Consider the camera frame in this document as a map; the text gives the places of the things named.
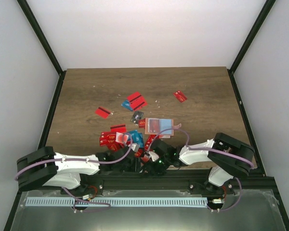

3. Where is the black frame post right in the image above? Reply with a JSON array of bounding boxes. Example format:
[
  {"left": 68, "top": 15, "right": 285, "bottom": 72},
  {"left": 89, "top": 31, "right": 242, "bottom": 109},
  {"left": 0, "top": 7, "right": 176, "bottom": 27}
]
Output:
[{"left": 228, "top": 0, "right": 276, "bottom": 73}]

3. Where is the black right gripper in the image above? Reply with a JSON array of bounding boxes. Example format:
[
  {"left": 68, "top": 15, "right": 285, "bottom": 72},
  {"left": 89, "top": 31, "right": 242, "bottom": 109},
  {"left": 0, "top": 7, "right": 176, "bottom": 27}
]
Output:
[{"left": 141, "top": 155, "right": 171, "bottom": 178}]

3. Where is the small red card far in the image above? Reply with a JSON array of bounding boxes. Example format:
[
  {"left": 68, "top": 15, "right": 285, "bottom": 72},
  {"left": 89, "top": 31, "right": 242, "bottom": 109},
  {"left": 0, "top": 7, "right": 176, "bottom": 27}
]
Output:
[{"left": 173, "top": 90, "right": 187, "bottom": 103}]

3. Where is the black frame post left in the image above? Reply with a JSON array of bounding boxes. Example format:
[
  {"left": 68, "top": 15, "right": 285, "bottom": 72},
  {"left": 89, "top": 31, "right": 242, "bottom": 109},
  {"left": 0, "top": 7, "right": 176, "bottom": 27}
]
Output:
[{"left": 16, "top": 0, "right": 64, "bottom": 76}]

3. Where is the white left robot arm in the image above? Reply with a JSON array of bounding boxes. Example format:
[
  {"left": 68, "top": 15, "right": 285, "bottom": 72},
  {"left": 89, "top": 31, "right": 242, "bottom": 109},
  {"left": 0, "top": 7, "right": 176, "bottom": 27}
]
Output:
[{"left": 15, "top": 143, "right": 139, "bottom": 194}]

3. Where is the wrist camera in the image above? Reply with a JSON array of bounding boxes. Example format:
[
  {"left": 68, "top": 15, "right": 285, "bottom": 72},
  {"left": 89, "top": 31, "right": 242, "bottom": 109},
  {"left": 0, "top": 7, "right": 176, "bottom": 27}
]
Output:
[
  {"left": 129, "top": 143, "right": 140, "bottom": 153},
  {"left": 148, "top": 151, "right": 159, "bottom": 162}
]

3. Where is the light blue slotted cable duct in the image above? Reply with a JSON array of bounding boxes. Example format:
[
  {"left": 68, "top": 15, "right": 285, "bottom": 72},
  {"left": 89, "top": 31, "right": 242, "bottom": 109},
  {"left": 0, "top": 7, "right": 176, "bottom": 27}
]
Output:
[{"left": 25, "top": 197, "right": 208, "bottom": 208}]

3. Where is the white card red dot left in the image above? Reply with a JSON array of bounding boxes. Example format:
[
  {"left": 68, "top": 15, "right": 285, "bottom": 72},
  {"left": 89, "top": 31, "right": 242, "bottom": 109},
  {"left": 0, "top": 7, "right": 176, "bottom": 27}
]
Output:
[{"left": 115, "top": 132, "right": 129, "bottom": 144}]

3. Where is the blue card in pile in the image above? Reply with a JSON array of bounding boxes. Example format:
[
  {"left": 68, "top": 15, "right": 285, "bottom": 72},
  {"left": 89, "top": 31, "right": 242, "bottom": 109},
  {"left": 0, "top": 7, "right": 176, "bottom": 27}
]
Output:
[{"left": 128, "top": 130, "right": 145, "bottom": 148}]

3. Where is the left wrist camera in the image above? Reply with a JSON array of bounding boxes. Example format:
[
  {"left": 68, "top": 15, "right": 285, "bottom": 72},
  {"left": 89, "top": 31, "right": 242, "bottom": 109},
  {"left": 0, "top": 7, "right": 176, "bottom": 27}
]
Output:
[{"left": 129, "top": 143, "right": 140, "bottom": 153}]

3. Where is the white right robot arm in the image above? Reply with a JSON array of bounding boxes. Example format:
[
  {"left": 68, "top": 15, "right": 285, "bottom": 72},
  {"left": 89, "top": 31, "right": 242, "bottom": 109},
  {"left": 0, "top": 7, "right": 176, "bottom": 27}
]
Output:
[{"left": 141, "top": 133, "right": 255, "bottom": 194}]

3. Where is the red striped card left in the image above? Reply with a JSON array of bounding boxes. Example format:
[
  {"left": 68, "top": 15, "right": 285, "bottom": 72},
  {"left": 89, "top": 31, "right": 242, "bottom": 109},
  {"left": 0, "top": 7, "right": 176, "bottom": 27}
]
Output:
[{"left": 95, "top": 107, "right": 111, "bottom": 119}]

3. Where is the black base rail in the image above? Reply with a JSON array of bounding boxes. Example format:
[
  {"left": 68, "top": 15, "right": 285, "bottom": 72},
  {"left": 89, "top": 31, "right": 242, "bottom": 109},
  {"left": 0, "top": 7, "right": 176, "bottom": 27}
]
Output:
[{"left": 21, "top": 168, "right": 275, "bottom": 195}]

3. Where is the black VIP card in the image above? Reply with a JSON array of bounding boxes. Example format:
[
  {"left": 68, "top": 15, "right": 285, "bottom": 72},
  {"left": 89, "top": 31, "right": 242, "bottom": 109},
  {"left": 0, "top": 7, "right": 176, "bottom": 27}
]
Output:
[{"left": 130, "top": 111, "right": 144, "bottom": 124}]

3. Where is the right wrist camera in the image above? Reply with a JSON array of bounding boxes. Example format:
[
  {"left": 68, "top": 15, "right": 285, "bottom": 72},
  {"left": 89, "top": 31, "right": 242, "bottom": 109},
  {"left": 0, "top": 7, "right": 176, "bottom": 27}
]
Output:
[{"left": 148, "top": 151, "right": 159, "bottom": 162}]

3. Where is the red VIP card upper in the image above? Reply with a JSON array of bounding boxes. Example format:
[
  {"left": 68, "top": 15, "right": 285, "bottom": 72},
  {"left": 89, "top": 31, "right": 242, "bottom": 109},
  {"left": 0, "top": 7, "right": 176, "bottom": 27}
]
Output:
[{"left": 138, "top": 118, "right": 146, "bottom": 128}]

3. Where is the black frame post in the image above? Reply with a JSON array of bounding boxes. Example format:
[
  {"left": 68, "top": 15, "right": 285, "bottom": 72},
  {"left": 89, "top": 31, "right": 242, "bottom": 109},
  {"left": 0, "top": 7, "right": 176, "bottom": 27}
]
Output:
[
  {"left": 16, "top": 0, "right": 64, "bottom": 76},
  {"left": 228, "top": 0, "right": 276, "bottom": 73}
]

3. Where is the pink card holder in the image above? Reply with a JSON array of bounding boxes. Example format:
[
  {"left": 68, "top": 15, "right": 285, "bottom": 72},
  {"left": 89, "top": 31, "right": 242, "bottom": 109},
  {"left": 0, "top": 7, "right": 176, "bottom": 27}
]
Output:
[{"left": 144, "top": 118, "right": 182, "bottom": 136}]

